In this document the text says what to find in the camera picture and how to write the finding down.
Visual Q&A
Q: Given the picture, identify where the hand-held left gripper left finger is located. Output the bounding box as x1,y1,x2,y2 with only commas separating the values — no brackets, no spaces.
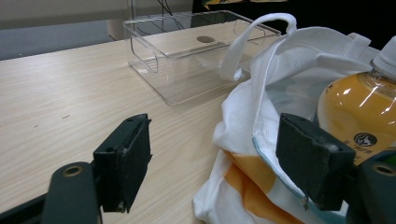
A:
92,113,153,215

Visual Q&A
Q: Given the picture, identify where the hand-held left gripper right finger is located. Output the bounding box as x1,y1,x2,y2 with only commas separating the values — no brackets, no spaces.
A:
275,112,358,212

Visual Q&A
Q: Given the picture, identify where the white green orange tote bag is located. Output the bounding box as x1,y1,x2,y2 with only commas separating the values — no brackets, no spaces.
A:
191,12,396,224

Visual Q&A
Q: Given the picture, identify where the clear plastic box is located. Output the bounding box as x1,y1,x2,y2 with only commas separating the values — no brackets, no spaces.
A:
122,9,283,106

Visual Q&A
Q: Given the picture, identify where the orange drink bottle white cap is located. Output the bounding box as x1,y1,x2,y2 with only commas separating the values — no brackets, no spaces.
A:
316,35,396,166

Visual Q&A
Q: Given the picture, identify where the dark round sticker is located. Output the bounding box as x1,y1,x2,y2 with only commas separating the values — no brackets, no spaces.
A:
196,35,217,45

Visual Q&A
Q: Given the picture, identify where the black curtain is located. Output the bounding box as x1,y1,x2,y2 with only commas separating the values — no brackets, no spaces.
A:
191,0,396,51

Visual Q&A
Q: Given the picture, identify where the hanging black cable bundle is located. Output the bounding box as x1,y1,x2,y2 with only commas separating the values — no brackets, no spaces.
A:
129,0,188,35

